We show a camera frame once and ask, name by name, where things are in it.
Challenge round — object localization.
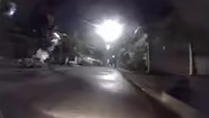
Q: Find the bright street lamp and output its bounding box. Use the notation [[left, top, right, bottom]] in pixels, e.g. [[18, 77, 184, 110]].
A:
[[94, 18, 125, 44]]

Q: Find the bushy tree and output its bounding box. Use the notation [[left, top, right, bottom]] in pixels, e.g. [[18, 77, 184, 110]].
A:
[[120, 27, 152, 73]]

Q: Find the grey asphalt road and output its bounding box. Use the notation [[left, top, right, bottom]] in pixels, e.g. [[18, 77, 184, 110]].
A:
[[0, 61, 180, 118]]

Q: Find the row of trees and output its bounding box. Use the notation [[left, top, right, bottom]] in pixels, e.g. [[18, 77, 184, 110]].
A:
[[31, 12, 105, 68]]

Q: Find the raised grey pavement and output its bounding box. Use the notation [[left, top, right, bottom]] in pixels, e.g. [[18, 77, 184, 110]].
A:
[[114, 66, 209, 118]]

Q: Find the pale pole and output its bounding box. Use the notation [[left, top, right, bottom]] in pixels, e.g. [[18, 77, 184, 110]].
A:
[[186, 42, 195, 76]]

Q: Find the dark boundary wall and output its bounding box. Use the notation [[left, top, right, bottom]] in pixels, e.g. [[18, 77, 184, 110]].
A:
[[146, 32, 209, 77]]

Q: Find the low dark wall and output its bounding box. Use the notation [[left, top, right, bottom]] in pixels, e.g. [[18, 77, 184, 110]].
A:
[[0, 27, 42, 62]]

